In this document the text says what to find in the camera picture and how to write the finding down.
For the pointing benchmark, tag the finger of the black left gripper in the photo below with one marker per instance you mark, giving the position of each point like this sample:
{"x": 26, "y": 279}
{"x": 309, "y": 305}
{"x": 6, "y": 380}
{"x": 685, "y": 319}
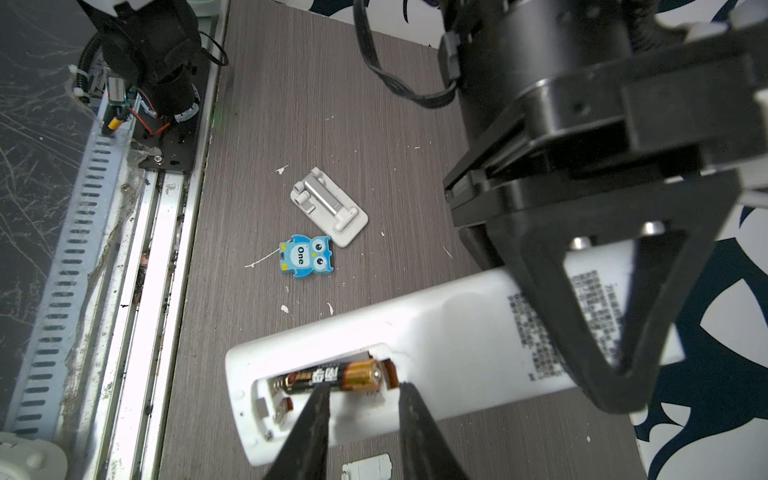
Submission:
{"x": 607, "y": 275}

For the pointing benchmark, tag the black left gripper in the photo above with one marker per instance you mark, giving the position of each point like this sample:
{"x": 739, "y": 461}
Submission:
{"x": 569, "y": 99}

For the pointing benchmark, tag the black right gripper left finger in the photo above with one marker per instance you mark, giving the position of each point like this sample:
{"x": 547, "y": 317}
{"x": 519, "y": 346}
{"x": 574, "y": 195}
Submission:
{"x": 304, "y": 453}

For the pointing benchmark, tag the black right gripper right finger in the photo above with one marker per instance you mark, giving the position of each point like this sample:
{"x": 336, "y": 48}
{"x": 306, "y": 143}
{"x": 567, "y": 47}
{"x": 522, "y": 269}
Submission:
{"x": 424, "y": 450}

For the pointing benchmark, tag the white remote control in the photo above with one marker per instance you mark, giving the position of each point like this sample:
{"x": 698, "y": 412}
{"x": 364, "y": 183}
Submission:
{"x": 467, "y": 345}

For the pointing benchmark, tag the white remote battery lid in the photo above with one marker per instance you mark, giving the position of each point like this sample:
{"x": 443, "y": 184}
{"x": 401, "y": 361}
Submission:
{"x": 377, "y": 467}

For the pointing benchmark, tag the blue owl toy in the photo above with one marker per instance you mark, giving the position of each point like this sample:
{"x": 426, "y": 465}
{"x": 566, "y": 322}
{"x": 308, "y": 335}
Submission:
{"x": 303, "y": 256}

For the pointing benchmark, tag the white battery cover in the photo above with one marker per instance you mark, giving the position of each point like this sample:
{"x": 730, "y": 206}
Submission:
{"x": 329, "y": 207}

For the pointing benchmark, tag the white slotted cable duct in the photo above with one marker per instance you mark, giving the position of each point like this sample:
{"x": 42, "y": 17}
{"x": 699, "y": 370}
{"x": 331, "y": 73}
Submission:
{"x": 35, "y": 405}

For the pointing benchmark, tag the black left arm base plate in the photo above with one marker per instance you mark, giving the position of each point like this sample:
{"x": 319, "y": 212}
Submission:
{"x": 169, "y": 143}

